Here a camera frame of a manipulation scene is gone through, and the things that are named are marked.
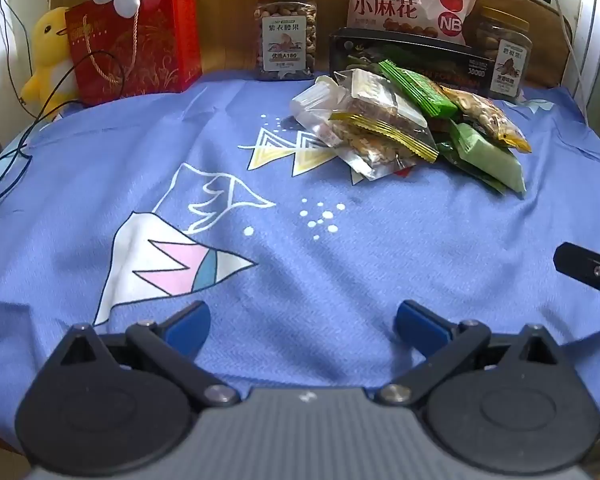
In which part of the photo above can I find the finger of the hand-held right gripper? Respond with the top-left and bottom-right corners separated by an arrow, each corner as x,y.
553,242 -> 600,306

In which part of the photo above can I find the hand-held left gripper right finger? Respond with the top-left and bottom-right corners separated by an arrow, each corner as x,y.
375,300 -> 578,408

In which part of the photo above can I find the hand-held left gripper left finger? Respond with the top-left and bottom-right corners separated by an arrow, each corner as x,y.
45,301 -> 241,408

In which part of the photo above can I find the light green snack packet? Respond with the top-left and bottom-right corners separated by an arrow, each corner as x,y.
447,121 -> 527,196

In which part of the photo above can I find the black snack box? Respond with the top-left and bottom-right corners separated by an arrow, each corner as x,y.
328,28 -> 496,100

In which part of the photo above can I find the clear plastic packet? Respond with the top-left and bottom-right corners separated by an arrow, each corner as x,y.
290,75 -> 353,146

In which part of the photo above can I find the blue printed cloth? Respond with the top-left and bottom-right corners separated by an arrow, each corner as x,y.
0,67 -> 600,461

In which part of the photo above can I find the dark green snack packet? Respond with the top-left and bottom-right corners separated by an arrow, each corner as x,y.
430,117 -> 511,196

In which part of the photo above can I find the yellow-edged nut packet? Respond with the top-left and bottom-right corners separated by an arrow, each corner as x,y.
328,111 -> 440,182

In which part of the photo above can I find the mixed nut packet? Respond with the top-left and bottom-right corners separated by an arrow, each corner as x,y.
440,86 -> 532,155

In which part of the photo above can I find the bright green snack packet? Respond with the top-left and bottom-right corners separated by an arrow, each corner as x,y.
378,60 -> 459,118

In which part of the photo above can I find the nut jar with dark label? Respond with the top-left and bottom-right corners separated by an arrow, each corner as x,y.
472,6 -> 533,101

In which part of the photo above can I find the red gift box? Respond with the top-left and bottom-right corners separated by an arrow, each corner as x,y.
64,0 -> 202,107

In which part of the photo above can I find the wooden board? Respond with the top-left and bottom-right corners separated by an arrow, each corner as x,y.
177,0 -> 578,88

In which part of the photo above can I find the cashew jar with gold lid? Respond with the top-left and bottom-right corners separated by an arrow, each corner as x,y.
254,0 -> 317,82

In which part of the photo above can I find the yellow plush duck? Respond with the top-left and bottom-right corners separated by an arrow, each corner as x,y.
20,6 -> 81,106

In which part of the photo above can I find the large pink snack bag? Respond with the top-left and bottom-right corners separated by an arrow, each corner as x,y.
336,0 -> 482,47

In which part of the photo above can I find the black cable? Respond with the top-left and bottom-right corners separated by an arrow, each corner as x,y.
0,50 -> 126,211

